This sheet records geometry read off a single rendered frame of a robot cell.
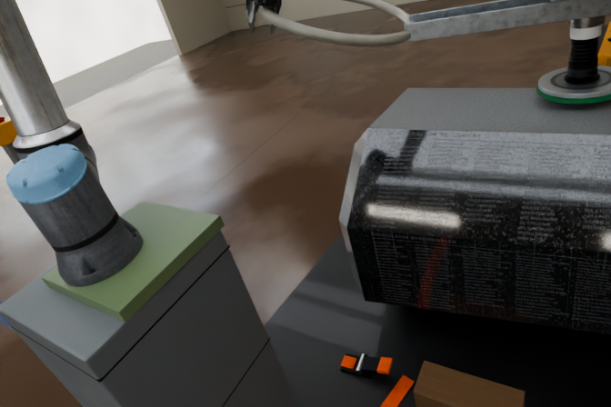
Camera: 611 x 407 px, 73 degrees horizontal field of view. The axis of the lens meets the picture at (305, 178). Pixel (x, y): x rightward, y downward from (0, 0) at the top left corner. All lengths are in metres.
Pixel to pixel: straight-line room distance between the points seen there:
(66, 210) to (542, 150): 1.13
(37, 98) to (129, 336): 0.56
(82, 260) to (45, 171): 0.21
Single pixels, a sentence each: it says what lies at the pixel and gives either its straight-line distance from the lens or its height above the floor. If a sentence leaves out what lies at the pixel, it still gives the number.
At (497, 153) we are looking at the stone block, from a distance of 1.25.
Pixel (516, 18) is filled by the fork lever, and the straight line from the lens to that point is 1.28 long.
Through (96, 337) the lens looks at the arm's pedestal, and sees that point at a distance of 0.96.
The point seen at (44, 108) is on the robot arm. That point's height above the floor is 1.23.
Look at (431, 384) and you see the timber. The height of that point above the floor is 0.13.
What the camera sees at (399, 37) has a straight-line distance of 1.24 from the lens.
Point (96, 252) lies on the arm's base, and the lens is 1.02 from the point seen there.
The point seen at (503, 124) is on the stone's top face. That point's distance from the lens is 1.31.
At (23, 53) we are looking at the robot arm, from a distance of 1.11.
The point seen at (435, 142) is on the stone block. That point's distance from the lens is 1.30.
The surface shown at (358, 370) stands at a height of 0.05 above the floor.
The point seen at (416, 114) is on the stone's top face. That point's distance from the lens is 1.43.
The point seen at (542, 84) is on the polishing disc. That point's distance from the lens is 1.41.
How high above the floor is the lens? 1.41
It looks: 29 degrees down
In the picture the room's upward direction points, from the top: 16 degrees counter-clockwise
